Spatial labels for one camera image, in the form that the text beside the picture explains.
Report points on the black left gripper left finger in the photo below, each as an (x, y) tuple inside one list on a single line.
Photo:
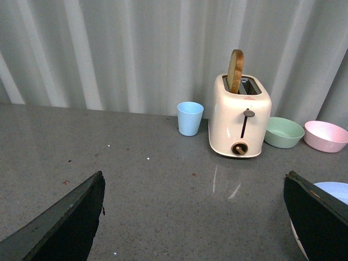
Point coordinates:
[(65, 231)]

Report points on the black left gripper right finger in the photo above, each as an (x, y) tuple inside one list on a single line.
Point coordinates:
[(319, 220)]

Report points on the light blue plate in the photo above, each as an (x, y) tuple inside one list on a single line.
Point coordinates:
[(337, 190)]

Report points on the pink bowl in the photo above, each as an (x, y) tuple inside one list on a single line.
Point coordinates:
[(324, 136)]

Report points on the green bowl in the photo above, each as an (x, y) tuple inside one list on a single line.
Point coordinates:
[(283, 133)]

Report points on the cream toaster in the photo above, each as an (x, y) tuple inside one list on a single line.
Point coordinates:
[(238, 122)]

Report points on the bread slice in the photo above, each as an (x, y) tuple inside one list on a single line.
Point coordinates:
[(235, 70)]

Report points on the grey curtain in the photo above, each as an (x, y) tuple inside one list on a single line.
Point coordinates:
[(148, 56)]

